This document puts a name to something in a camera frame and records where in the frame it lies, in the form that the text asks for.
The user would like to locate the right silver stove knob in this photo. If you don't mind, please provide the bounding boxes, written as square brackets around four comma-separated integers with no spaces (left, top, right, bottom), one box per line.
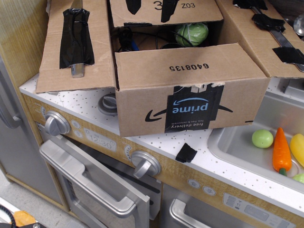
[131,151,162,179]

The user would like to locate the grey toy oven door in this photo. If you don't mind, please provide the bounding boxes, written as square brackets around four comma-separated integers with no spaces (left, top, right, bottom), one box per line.
[39,137,162,228]

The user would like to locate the metal strip with black tape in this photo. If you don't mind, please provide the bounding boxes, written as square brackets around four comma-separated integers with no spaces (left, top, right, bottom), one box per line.
[233,0,304,72]

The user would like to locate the black tape piece on counter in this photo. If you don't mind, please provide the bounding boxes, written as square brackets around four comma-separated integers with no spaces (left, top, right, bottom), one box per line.
[175,143,197,163]

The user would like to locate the grey toy fridge door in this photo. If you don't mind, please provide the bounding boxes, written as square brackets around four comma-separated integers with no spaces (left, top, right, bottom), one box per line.
[0,62,62,205]

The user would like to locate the left silver stove knob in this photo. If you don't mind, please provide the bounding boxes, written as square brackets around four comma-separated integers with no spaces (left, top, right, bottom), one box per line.
[45,111,71,136]

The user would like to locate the orange object on floor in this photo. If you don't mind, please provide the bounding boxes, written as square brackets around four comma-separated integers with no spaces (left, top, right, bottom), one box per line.
[13,210,36,227]

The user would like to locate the yellow toy vegetable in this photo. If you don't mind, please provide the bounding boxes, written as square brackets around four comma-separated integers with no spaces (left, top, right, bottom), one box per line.
[290,133,304,166]

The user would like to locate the grey toy dishwasher door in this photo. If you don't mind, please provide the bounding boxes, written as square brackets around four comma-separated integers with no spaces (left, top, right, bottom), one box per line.
[160,184,296,228]

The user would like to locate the brown cardboard prime box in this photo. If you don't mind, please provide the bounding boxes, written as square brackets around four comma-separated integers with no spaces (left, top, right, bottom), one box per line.
[36,0,304,137]

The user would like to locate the grey toy stove burner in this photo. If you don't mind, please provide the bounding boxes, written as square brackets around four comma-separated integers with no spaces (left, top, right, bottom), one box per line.
[97,94,118,116]

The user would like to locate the metal handle under black tape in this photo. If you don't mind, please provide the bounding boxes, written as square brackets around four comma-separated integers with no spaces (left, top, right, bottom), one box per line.
[59,0,95,78]

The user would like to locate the light green toy piece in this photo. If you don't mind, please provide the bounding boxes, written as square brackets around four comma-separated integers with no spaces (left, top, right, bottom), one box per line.
[293,173,304,183]

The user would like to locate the green toy cabbage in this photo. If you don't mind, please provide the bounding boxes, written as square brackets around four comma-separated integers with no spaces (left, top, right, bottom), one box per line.
[175,23,209,47]

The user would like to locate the orange toy carrot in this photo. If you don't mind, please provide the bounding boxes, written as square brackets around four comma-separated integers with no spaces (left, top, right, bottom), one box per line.
[272,127,292,176]

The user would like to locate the black cables inside box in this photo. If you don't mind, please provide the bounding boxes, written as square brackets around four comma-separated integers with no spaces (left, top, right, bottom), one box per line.
[118,26,198,52]

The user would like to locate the silver stove knob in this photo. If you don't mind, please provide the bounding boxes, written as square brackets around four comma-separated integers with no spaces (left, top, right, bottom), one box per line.
[131,151,162,179]
[45,111,71,136]

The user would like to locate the grey toy sink basin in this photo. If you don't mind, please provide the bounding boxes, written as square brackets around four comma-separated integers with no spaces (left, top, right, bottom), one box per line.
[208,92,304,193]

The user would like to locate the small green toy ball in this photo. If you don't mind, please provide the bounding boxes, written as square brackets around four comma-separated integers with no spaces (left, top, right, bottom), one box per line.
[251,129,274,148]

